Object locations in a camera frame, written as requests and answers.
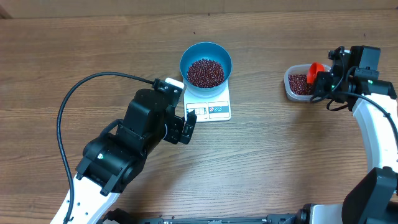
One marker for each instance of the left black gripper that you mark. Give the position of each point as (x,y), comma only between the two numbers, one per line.
(176,126)

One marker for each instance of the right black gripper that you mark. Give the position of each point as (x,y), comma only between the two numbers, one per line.
(322,84)

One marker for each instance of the orange measuring scoop blue handle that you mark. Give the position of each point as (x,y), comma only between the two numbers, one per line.
(313,71)

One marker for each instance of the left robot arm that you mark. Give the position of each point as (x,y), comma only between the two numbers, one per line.
(118,155)

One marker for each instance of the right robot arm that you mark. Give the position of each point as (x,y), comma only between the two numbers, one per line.
(353,82)

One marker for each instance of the white kitchen scale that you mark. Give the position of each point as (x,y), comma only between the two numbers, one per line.
(209,104)

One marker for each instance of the red beans in bowl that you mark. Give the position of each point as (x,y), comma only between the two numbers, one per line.
(205,73)

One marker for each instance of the blue bowl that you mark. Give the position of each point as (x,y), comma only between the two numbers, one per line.
(207,50)

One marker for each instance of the clear plastic container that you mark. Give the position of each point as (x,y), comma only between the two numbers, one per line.
(296,69)

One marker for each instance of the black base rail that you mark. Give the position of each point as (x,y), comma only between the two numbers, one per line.
(119,216)

